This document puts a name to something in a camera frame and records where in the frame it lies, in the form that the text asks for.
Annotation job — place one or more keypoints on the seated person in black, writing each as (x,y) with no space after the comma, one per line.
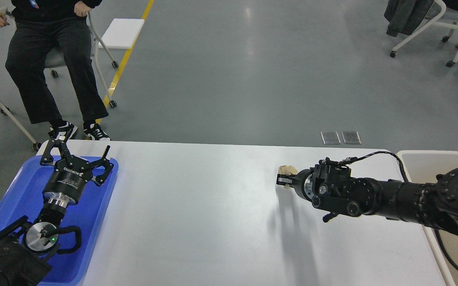
(48,34)

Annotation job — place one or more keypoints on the right floor outlet plate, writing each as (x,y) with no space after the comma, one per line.
(351,137)

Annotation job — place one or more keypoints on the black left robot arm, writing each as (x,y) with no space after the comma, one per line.
(51,215)

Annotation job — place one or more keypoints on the left floor outlet plate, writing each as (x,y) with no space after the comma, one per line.
(330,138)

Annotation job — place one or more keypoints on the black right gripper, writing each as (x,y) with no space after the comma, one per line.
(303,183)

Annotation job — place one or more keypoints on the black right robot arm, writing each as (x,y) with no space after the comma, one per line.
(329,186)

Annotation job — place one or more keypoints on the beige plastic bin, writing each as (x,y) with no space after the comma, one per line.
(437,171)

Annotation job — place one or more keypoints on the white foam board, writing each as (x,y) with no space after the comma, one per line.
(122,33)

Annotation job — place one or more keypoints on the beige paper ball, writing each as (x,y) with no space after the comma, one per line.
(286,172)

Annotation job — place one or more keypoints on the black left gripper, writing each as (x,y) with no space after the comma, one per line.
(66,178)

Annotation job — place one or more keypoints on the floor outlet plate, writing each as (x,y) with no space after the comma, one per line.
(330,138)
(351,137)

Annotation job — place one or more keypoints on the dark grey jacket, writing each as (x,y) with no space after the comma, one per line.
(404,16)

